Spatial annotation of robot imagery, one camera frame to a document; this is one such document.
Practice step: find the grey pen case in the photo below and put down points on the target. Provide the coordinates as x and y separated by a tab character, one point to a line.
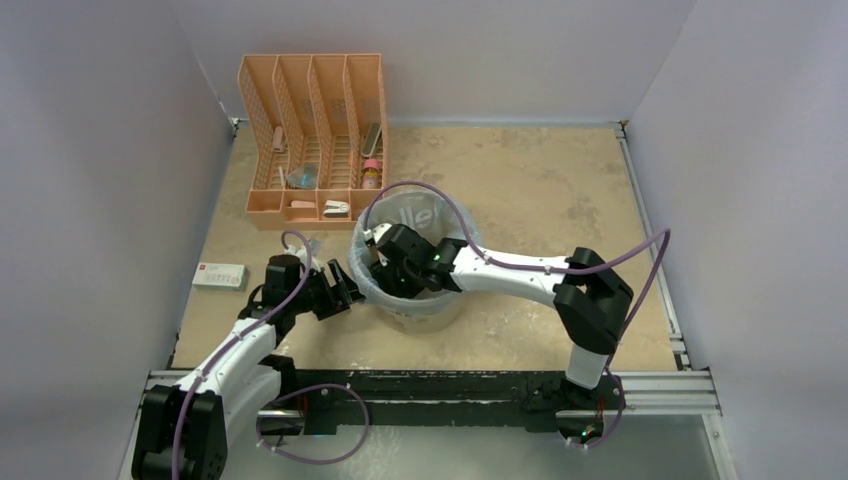
371	140

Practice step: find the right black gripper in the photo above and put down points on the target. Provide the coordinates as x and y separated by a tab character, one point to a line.
384	273

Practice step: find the aluminium frame rail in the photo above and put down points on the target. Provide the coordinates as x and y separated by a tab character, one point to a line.
678	393

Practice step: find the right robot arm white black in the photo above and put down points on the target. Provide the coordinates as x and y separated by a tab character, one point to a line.
592	302

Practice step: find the beige capybara trash bin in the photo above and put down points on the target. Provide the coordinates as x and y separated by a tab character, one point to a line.
422	324

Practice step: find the blue plastic trash bag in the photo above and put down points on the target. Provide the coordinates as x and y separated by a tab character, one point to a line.
426	213

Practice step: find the white red small box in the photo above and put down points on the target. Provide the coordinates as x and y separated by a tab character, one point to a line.
220	276

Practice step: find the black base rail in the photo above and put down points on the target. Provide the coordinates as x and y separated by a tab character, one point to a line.
322	400

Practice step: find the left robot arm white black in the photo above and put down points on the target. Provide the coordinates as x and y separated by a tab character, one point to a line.
185	430

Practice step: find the pink eraser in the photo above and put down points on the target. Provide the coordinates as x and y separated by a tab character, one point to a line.
302	204

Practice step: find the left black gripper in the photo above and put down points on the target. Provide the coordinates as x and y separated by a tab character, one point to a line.
338	296

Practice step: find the pink cartoon bottle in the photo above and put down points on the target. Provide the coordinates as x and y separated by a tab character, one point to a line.
371	177

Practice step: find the white stapler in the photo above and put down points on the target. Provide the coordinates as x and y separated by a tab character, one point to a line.
336	209

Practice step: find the pink plastic file organizer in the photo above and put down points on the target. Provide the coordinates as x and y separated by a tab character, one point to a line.
325	104

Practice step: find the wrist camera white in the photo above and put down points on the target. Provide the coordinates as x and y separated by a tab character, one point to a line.
373	235
308	255

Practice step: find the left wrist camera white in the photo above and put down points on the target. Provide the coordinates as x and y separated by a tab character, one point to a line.
308	255

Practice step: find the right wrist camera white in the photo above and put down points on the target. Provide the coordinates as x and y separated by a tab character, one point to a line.
373	235

